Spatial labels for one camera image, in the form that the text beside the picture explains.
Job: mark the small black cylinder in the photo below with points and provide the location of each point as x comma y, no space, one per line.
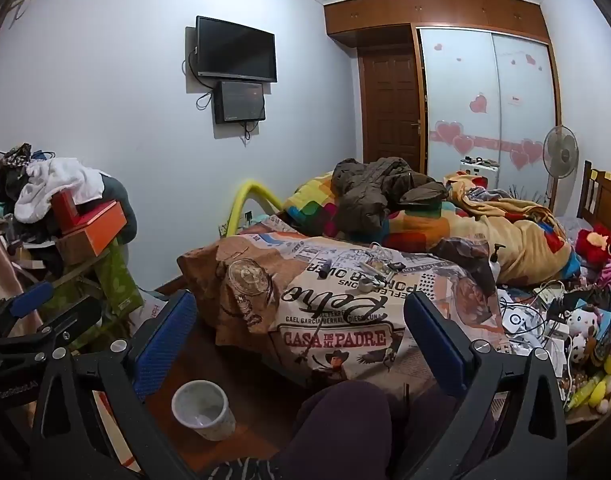
324,271

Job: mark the white plastic bag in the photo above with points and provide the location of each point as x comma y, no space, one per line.
150,312

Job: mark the colourful checked blanket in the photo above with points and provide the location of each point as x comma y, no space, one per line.
310,210

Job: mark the beige patterned blanket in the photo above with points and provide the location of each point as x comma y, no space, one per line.
515,240

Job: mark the group of pink heart stickers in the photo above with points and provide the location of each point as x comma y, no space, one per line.
478,104

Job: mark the small black monitor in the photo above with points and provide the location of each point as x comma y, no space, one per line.
239,102

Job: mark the wooden bed headboard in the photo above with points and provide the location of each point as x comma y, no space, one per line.
603,195

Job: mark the brown padded jacket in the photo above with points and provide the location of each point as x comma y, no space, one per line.
370,190

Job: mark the orange box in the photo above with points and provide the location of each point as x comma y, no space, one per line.
97,227

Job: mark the white round device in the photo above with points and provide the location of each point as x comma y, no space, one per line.
513,317

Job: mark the person's leg in dark trousers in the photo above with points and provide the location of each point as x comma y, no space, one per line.
345,430

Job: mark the grey garment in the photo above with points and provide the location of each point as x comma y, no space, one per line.
120,205

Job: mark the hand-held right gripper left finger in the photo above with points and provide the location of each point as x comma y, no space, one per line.
165,340

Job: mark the white plush toy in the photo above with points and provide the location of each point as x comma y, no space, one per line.
583,327

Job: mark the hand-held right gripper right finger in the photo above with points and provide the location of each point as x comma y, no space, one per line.
435,340

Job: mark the wooden overhead cabinet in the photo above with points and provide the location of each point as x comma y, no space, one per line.
435,10

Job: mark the pile of dark clothes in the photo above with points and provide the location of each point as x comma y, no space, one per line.
5,175

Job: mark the small white cabinet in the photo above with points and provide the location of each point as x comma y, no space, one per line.
478,172

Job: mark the yellow foam tube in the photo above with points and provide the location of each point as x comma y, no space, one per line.
250,192

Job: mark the red box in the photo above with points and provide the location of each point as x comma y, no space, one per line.
64,210

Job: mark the brown wooden door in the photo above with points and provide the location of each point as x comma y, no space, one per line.
390,110

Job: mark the black flat television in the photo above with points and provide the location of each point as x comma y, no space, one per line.
235,47

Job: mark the yellow plush toy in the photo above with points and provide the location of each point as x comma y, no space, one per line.
600,385

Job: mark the red plush toy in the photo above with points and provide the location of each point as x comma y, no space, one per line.
593,245

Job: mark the newspaper print bedspread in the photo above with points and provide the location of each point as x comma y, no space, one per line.
335,320

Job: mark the white sliding wardrobe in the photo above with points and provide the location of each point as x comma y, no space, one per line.
465,70

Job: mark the green patterned bag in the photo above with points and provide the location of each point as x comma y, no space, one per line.
115,285

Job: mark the white cloth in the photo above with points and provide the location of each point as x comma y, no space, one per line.
50,182

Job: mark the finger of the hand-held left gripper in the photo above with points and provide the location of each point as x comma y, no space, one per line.
75,316
32,299

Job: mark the white standing fan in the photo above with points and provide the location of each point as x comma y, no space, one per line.
560,152

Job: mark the white power strip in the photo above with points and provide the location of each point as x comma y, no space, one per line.
549,291

